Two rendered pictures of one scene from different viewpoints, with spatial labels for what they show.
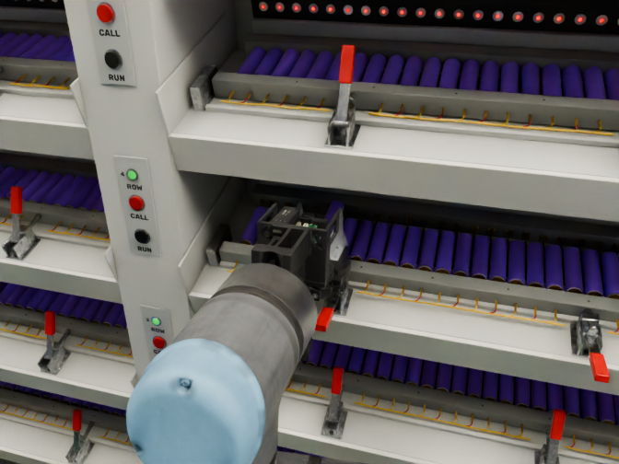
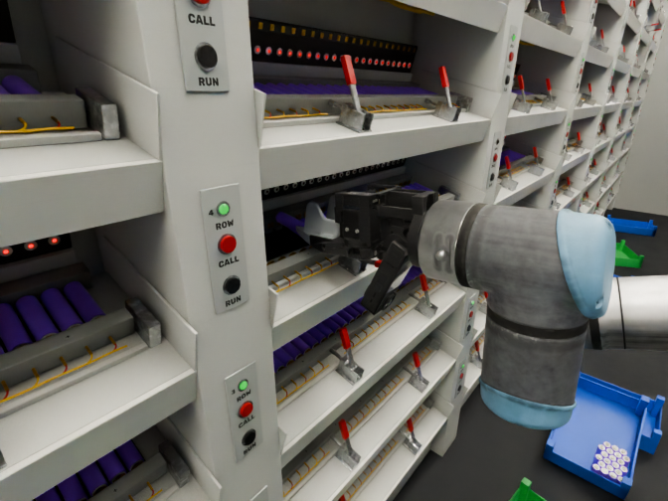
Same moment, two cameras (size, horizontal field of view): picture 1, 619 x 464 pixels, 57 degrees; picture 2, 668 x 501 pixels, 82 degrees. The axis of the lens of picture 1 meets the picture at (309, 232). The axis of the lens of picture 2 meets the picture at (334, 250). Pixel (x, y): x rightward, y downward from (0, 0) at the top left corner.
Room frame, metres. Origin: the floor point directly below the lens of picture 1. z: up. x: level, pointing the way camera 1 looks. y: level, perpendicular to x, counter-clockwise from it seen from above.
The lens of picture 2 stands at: (0.34, 0.46, 1.00)
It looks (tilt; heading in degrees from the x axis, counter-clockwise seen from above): 22 degrees down; 295
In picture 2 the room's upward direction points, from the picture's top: straight up
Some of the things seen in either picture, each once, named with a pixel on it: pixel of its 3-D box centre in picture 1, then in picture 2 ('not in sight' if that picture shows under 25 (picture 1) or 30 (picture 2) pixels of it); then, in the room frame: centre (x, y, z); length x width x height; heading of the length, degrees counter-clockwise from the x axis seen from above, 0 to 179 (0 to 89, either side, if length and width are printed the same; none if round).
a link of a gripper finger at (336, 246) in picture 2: not in sight; (339, 242); (0.53, 0.03, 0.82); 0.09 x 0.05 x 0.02; 168
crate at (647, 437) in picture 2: not in sight; (602, 402); (-0.06, -0.85, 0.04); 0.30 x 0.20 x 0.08; 164
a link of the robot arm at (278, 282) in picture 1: (258, 317); (449, 242); (0.39, 0.04, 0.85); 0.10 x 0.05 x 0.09; 74
